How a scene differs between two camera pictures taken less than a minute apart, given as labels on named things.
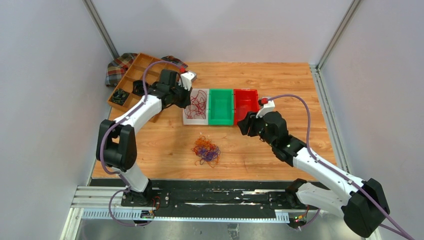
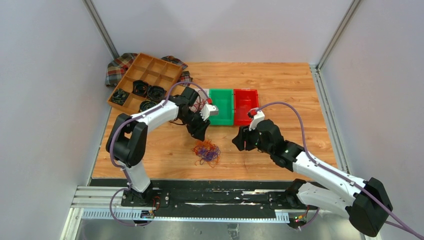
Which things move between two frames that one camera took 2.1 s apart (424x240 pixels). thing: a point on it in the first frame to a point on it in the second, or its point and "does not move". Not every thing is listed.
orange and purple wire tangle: x=206 y=151 does not move
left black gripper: x=187 y=101 to x=198 y=132
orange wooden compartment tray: x=122 y=95 does not move
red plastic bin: x=244 y=101 does not move
